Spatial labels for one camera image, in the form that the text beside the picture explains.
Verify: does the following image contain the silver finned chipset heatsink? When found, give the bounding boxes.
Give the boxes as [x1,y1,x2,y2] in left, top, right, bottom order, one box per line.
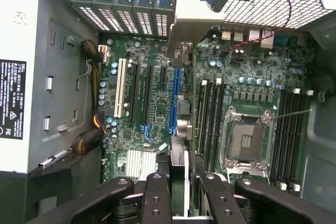
[125,150,159,179]

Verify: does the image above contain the metal CPU socket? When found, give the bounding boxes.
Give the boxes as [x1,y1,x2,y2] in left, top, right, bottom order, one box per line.
[218,105,276,175]

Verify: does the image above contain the black RAM slot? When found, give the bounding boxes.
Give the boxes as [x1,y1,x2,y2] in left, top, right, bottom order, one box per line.
[282,88,305,192]
[206,78,220,171]
[290,90,314,193]
[275,89,297,189]
[197,79,211,156]
[270,91,289,183]
[214,82,227,172]

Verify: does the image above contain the green motherboard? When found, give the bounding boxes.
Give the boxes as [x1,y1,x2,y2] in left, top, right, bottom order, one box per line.
[99,31,316,199]

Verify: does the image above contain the blue expansion slot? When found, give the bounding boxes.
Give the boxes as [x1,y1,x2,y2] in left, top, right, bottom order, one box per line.
[167,67,183,136]

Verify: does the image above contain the long black expansion slot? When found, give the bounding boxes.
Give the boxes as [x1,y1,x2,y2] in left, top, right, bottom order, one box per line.
[128,62,140,125]
[142,65,155,128]

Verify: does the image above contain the white expansion slot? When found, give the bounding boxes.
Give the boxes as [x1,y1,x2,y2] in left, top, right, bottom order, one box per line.
[113,58,127,119]

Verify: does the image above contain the short black expansion slot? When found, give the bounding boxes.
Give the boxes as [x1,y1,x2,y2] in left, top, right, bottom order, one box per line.
[158,66,168,85]

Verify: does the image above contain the grey open PC case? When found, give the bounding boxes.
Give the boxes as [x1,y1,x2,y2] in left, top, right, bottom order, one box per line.
[0,0,336,224]

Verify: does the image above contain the black and white label sticker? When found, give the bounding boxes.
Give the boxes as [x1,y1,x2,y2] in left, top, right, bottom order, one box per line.
[0,58,27,141]

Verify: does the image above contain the perforated metal slot cover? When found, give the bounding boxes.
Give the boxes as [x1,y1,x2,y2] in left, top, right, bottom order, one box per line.
[117,10,139,35]
[154,13,169,37]
[75,5,112,32]
[135,11,154,36]
[98,8,125,34]

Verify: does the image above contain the blue data wire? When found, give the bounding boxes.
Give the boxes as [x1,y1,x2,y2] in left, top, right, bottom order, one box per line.
[140,125,153,144]

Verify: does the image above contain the white cable tie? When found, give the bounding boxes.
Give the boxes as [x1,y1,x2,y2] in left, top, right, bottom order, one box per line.
[275,108,313,119]

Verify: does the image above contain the black and yellow power wires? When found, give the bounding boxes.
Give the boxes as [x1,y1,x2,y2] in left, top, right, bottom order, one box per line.
[73,39,107,155]

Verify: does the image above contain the red and black fan wire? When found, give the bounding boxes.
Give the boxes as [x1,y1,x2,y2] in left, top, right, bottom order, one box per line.
[227,0,293,52]

